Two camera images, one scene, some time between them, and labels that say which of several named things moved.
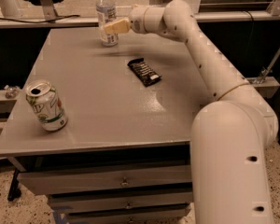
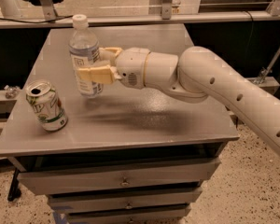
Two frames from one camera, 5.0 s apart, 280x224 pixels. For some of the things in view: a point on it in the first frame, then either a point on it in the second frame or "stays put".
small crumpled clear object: [11, 91] stays put
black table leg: [14, 191] stays put
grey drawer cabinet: [124, 156] stays put
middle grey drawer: [103, 202] stays put
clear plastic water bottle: [105, 14] → [84, 47]
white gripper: [136, 20] → [131, 66]
